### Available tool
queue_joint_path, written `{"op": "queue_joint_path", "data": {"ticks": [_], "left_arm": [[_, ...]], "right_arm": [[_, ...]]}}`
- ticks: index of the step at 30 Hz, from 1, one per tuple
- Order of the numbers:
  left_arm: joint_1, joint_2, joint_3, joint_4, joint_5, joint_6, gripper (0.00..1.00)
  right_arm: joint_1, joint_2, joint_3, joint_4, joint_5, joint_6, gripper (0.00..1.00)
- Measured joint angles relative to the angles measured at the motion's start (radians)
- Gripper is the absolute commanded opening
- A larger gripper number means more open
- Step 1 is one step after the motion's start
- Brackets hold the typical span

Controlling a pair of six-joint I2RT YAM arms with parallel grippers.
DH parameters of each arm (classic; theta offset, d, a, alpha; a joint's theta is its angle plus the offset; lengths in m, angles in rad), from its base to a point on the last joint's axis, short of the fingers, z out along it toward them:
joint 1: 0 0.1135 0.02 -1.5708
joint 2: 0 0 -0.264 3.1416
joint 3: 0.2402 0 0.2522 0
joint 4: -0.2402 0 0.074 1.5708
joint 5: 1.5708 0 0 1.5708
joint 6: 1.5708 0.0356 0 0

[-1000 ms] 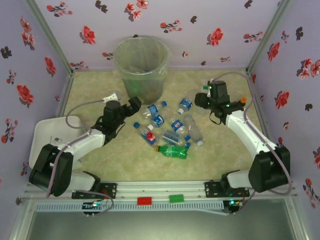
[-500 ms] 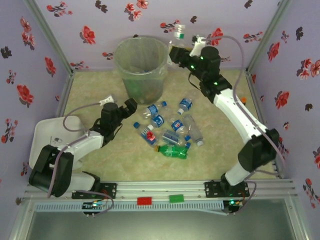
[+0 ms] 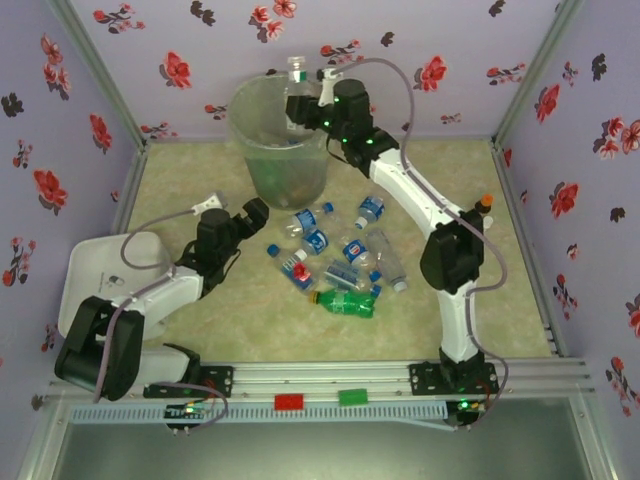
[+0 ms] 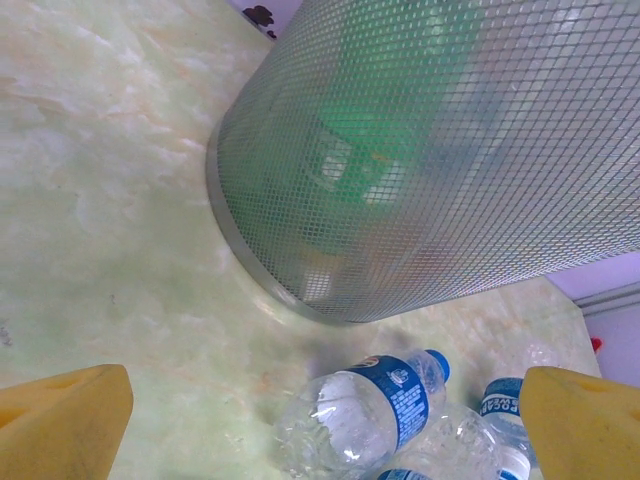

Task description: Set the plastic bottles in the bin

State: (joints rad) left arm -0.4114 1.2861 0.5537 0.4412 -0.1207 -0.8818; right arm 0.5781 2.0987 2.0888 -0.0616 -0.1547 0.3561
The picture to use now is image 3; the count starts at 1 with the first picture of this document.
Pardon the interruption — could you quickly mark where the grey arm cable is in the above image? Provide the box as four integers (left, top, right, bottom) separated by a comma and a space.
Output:
93, 207, 230, 435
332, 57, 511, 431

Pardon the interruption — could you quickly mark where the white plastic tub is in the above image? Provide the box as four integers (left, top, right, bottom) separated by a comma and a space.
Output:
57, 231, 174, 346

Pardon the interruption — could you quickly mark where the white slotted cable duct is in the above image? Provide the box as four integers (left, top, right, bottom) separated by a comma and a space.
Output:
72, 403, 449, 424

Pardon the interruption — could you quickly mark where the circuit board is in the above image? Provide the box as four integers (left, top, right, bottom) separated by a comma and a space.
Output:
447, 398, 489, 429
165, 403, 209, 421

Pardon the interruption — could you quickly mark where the green Sprite plastic bottle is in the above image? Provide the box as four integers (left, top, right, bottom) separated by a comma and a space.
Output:
307, 287, 379, 320

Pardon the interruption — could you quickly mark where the clear bottle with green label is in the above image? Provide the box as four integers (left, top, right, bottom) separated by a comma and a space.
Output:
285, 55, 311, 101

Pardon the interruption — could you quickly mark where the clear bottle with red label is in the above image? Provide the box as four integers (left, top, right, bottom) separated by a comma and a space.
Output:
267, 243, 319, 294

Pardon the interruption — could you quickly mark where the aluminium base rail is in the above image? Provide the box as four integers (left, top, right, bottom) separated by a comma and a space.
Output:
49, 362, 591, 401

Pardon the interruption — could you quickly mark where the aluminium corner post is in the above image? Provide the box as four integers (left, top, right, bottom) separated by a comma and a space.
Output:
47, 0, 150, 149
492, 0, 586, 151

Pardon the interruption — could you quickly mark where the aluminium right corner post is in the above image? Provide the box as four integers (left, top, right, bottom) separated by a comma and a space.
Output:
492, 0, 586, 151

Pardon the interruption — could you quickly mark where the clear Pepsi bottle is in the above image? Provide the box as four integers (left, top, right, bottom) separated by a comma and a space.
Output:
341, 238, 381, 269

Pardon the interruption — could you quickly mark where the grey right arm cable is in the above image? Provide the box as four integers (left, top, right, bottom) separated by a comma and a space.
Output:
332, 57, 511, 431

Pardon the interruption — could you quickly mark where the aluminium right side rail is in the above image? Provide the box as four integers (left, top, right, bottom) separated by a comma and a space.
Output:
491, 139, 569, 357

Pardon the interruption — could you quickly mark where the aluminium left side rail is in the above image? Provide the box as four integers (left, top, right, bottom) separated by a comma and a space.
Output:
110, 142, 150, 231

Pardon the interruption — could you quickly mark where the clear bottle blue label white cap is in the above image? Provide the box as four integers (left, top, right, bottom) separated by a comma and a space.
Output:
292, 228, 331, 264

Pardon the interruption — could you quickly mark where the left circuit board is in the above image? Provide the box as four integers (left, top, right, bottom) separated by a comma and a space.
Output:
165, 403, 209, 421

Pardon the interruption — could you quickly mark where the translucent plastic waste bin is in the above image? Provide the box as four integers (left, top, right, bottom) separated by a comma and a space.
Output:
227, 73, 334, 211

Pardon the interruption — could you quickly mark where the aluminium left corner post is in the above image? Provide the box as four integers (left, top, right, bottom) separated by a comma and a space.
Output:
47, 0, 150, 149

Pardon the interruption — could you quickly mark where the grey left arm cable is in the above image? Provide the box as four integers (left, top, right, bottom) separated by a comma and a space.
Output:
93, 207, 230, 435

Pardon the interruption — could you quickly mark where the right circuit board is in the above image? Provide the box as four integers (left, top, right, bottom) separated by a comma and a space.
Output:
447, 398, 489, 429

